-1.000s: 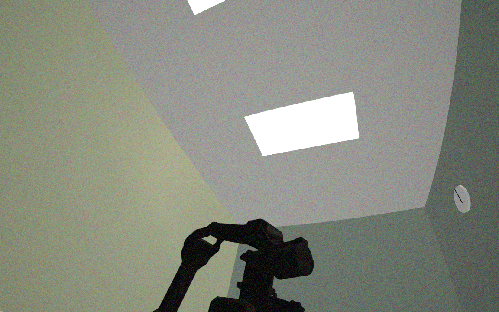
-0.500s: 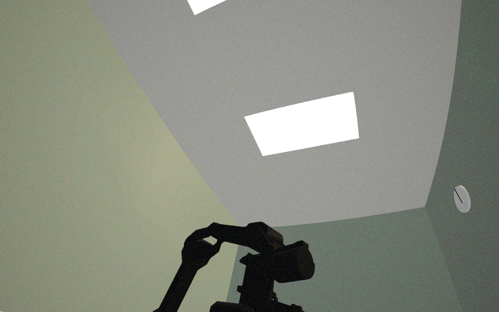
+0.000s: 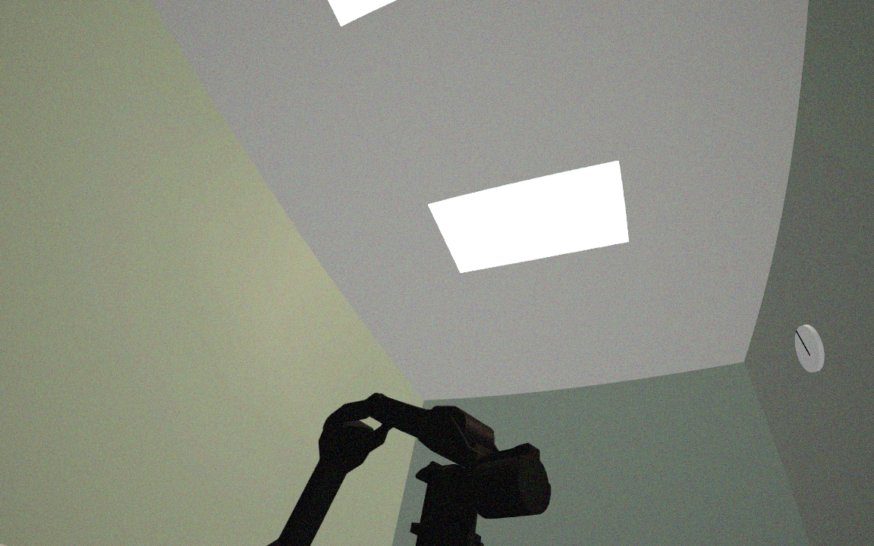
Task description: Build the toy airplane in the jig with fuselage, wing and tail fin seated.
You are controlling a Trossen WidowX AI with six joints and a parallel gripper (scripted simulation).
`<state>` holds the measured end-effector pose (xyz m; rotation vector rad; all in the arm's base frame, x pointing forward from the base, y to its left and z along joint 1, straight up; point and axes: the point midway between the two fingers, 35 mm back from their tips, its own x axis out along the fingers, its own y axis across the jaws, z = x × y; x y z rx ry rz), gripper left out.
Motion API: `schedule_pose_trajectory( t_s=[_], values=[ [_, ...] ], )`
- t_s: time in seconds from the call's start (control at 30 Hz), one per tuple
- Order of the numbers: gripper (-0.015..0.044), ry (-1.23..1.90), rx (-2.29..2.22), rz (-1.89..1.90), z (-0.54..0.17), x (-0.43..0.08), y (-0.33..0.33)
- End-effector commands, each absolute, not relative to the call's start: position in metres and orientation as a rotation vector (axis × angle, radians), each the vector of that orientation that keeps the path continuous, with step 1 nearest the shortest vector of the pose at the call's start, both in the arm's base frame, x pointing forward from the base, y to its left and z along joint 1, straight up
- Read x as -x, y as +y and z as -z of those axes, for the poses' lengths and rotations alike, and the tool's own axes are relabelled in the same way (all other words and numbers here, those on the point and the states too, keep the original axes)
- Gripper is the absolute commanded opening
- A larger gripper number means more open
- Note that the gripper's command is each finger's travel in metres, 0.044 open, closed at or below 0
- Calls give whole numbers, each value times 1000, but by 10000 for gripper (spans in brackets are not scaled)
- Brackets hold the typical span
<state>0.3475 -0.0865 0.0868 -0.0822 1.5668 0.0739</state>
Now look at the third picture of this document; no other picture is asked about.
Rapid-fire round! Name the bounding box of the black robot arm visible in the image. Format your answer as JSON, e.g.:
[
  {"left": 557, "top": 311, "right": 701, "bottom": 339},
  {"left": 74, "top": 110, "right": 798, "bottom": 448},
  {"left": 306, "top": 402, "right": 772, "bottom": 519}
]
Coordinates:
[{"left": 266, "top": 393, "right": 551, "bottom": 546}]

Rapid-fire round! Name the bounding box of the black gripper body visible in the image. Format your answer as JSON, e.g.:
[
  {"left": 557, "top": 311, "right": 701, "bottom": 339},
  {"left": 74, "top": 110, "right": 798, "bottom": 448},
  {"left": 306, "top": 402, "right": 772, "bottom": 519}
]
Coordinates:
[{"left": 410, "top": 513, "right": 481, "bottom": 546}]

